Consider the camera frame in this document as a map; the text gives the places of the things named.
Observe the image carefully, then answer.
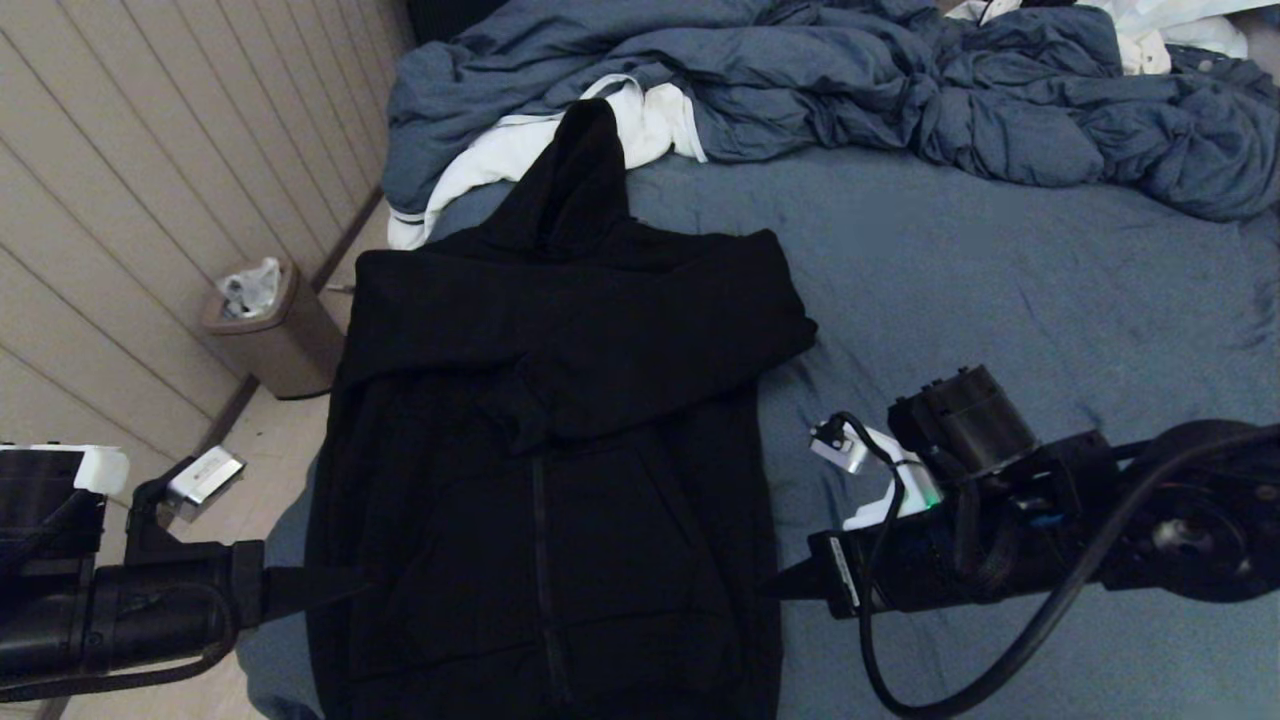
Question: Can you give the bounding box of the dark headboard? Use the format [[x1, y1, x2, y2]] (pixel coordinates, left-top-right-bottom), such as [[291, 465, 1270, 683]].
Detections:
[[405, 0, 511, 46]]

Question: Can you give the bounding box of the black zip hoodie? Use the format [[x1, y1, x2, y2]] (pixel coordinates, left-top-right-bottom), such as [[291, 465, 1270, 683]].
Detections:
[[305, 98, 819, 720]]

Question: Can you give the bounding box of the crumpled blue duvet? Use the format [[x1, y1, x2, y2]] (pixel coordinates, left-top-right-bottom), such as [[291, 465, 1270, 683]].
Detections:
[[383, 0, 1280, 223]]

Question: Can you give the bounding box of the white plastic bin bag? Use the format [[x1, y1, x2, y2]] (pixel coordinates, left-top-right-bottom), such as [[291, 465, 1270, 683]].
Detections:
[[220, 256, 284, 321]]

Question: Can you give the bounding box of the white garment with dark trim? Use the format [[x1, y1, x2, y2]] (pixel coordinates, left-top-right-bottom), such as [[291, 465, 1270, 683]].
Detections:
[[388, 75, 707, 251]]

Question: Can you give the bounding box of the blue bed sheet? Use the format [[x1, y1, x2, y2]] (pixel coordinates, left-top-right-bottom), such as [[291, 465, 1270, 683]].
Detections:
[[230, 150, 1280, 720]]

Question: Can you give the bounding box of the cream crumpled garment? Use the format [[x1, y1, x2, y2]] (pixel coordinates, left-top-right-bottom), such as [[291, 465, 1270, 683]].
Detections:
[[945, 0, 1173, 75]]

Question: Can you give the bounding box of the white pillow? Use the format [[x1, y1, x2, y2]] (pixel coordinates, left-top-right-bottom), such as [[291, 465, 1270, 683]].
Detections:
[[1085, 0, 1280, 59]]

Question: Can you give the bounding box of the beige trash bin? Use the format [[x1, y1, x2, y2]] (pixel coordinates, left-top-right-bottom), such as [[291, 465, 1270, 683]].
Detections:
[[200, 258, 346, 399]]

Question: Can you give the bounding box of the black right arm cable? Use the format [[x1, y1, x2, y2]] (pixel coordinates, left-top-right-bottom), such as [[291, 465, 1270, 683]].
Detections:
[[855, 425, 1280, 719]]

